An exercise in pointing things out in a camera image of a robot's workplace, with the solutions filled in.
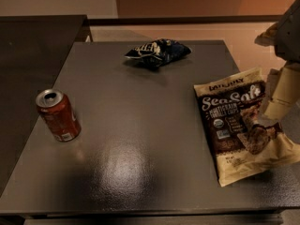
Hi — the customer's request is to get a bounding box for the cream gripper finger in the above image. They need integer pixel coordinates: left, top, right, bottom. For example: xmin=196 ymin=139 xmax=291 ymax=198
xmin=254 ymin=22 xmax=278 ymax=46
xmin=262 ymin=62 xmax=300 ymax=120

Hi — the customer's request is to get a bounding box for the dark side table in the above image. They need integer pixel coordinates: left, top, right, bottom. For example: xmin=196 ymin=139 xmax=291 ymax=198
xmin=0 ymin=15 xmax=92 ymax=195

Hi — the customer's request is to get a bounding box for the sea salt tortilla chip bag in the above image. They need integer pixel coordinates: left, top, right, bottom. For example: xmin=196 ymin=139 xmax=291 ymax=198
xmin=194 ymin=67 xmax=300 ymax=187

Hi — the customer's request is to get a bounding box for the red coke can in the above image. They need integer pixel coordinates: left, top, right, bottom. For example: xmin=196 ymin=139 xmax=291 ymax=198
xmin=36 ymin=89 xmax=81 ymax=142

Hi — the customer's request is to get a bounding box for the blue chip bag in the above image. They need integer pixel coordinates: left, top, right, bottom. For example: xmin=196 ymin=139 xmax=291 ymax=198
xmin=125 ymin=38 xmax=191 ymax=68

